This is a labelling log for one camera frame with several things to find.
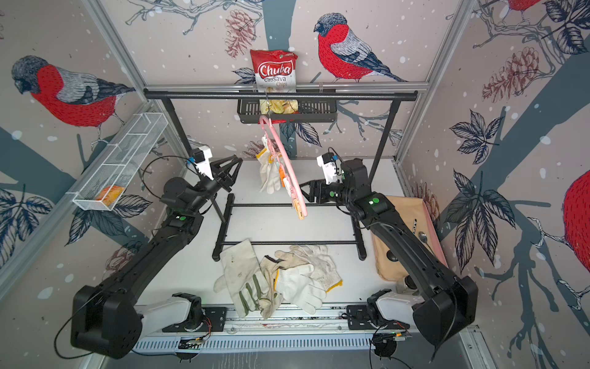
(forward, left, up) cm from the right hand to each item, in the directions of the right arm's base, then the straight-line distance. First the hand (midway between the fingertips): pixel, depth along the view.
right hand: (304, 184), depth 72 cm
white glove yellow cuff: (-23, +3, -27) cm, 35 cm away
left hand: (+3, +19, +10) cm, 22 cm away
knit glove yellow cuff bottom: (-17, -8, -29) cm, 34 cm away
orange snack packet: (-9, +57, +4) cm, 57 cm away
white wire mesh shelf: (+9, +65, +2) cm, 66 cm away
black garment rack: (-11, +32, -29) cm, 45 cm away
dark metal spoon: (-10, -34, -31) cm, 47 cm away
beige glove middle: (-30, +11, -28) cm, 42 cm away
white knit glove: (+7, +13, -3) cm, 15 cm away
